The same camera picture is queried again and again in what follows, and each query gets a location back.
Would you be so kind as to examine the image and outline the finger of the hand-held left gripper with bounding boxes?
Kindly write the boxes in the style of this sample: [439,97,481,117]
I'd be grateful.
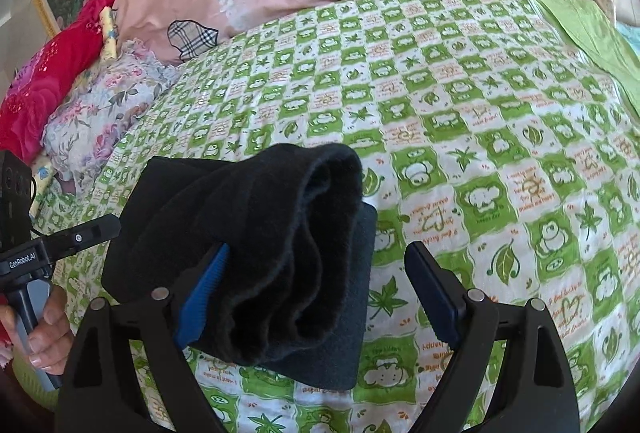
[42,214,122,259]

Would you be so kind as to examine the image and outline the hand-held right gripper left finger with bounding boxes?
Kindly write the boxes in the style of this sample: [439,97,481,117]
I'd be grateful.
[57,243,231,433]

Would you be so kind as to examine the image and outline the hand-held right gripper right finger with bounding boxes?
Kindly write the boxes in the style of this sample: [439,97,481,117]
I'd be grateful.
[404,240,581,433]

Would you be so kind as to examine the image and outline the black pants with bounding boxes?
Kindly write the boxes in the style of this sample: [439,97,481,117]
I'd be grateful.
[100,143,378,391]

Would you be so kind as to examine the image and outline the person's left hand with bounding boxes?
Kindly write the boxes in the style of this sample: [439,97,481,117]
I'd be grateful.
[0,285,76,376]

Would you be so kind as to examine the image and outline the floral ruffled pillow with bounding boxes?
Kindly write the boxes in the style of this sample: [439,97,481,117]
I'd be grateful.
[42,40,178,184]

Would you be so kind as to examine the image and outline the red embroidered cloth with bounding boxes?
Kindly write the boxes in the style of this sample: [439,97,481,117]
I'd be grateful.
[0,0,121,159]

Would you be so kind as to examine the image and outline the green checked bed sheet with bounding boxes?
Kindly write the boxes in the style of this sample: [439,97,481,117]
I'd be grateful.
[30,0,640,433]

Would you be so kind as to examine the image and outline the plain green cloth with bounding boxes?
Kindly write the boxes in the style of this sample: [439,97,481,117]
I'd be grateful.
[532,0,640,124]

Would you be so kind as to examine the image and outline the light blue cloth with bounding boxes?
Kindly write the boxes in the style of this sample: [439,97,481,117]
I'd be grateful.
[615,23,640,59]

